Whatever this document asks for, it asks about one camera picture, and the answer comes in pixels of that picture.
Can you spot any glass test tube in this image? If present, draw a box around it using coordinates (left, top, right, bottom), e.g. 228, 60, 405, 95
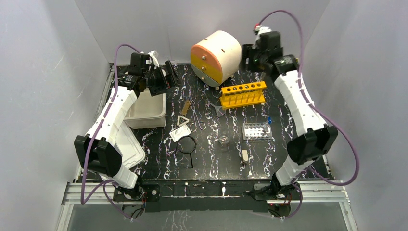
259, 72, 266, 82

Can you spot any black ring clamp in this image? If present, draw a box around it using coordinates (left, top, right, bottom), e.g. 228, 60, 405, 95
176, 135, 197, 169

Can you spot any small glass beaker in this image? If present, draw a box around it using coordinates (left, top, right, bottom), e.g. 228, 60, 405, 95
218, 133, 230, 147

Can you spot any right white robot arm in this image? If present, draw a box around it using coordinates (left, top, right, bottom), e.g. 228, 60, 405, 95
240, 26, 338, 199

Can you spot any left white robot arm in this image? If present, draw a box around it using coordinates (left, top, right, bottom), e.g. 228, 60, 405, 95
74, 51, 179, 200

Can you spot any cream plastic bin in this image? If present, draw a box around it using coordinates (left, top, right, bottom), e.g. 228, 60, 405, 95
121, 74, 166, 129

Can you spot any cylindrical drawer cabinet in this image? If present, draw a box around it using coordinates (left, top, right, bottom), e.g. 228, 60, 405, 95
190, 30, 242, 88

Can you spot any white clay triangle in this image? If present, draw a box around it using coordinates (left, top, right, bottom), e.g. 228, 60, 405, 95
177, 115, 190, 127

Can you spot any yellow test tube rack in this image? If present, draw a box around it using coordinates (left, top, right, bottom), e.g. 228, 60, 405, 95
220, 81, 267, 109

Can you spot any clear plastic funnel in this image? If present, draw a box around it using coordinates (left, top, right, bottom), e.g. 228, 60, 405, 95
209, 102, 226, 117

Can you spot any white bin lid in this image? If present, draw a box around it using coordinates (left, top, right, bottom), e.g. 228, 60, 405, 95
83, 122, 146, 182

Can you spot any clear acrylic tube rack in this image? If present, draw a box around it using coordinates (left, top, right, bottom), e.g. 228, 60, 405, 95
242, 122, 273, 140

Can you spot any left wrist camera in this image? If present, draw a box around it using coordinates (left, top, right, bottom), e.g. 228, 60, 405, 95
149, 50, 160, 67

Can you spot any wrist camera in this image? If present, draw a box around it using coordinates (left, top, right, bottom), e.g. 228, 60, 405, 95
149, 50, 160, 67
253, 24, 272, 41

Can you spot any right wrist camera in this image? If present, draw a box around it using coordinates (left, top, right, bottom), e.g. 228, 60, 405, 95
253, 24, 272, 41

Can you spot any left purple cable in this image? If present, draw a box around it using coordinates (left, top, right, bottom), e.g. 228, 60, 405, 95
80, 44, 142, 220

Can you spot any purple cable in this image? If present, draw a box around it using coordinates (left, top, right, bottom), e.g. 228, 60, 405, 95
258, 10, 360, 220
80, 44, 142, 220

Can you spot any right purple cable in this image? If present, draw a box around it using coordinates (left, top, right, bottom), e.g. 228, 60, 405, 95
258, 10, 360, 220

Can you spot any black base frame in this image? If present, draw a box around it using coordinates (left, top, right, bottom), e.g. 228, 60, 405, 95
114, 180, 300, 217

